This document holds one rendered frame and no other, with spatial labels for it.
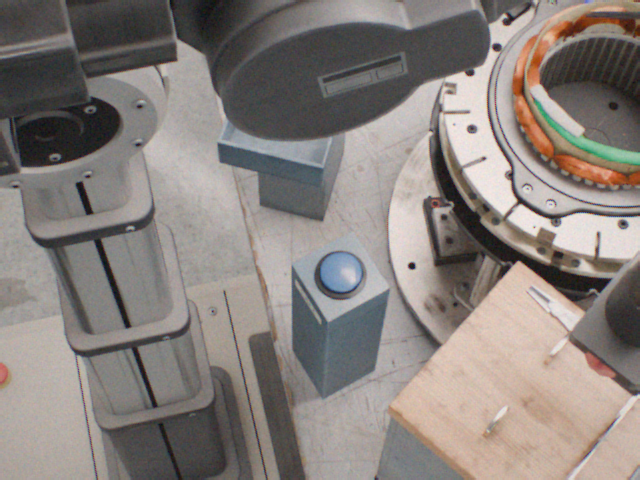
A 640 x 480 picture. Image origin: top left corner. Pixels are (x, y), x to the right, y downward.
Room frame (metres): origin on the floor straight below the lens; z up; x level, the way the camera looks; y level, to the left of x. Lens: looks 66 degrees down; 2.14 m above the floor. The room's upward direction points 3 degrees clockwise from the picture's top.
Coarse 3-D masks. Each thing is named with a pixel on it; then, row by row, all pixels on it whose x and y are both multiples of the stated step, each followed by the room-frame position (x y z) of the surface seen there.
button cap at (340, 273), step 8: (328, 256) 0.47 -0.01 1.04; (336, 256) 0.47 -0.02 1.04; (344, 256) 0.47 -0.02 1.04; (352, 256) 0.48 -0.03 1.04; (328, 264) 0.47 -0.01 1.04; (336, 264) 0.47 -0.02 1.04; (344, 264) 0.47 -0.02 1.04; (352, 264) 0.47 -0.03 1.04; (320, 272) 0.46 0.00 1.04; (328, 272) 0.46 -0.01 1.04; (336, 272) 0.46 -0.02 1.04; (344, 272) 0.46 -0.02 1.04; (352, 272) 0.46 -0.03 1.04; (360, 272) 0.46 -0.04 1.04; (328, 280) 0.45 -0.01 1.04; (336, 280) 0.45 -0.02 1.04; (344, 280) 0.45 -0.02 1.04; (352, 280) 0.45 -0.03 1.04; (360, 280) 0.45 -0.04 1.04; (328, 288) 0.44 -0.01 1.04; (336, 288) 0.44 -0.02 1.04; (344, 288) 0.44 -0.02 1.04; (352, 288) 0.44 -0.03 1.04
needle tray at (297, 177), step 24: (240, 144) 0.58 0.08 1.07; (264, 144) 0.60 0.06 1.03; (288, 144) 0.60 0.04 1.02; (312, 144) 0.60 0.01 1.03; (336, 144) 0.68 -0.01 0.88; (264, 168) 0.57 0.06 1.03; (288, 168) 0.57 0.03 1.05; (312, 168) 0.56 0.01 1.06; (336, 168) 0.69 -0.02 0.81; (264, 192) 0.65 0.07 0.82; (288, 192) 0.64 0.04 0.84; (312, 192) 0.64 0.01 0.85; (312, 216) 0.64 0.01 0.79
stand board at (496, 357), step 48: (528, 288) 0.44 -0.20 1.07; (480, 336) 0.39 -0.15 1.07; (528, 336) 0.39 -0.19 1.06; (432, 384) 0.34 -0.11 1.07; (480, 384) 0.35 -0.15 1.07; (528, 384) 0.35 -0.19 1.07; (576, 384) 0.35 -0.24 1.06; (432, 432) 0.30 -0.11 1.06; (480, 432) 0.30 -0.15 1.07; (528, 432) 0.30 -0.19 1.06; (576, 432) 0.31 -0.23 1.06; (624, 432) 0.31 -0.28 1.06
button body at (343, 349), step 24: (336, 240) 0.50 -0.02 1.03; (312, 264) 0.47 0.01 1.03; (312, 288) 0.44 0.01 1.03; (384, 288) 0.45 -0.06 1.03; (336, 312) 0.42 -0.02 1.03; (360, 312) 0.43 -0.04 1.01; (384, 312) 0.45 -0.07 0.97; (312, 336) 0.43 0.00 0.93; (336, 336) 0.42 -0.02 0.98; (360, 336) 0.43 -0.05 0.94; (312, 360) 0.43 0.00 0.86; (336, 360) 0.42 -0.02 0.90; (360, 360) 0.44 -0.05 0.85; (336, 384) 0.42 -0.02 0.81
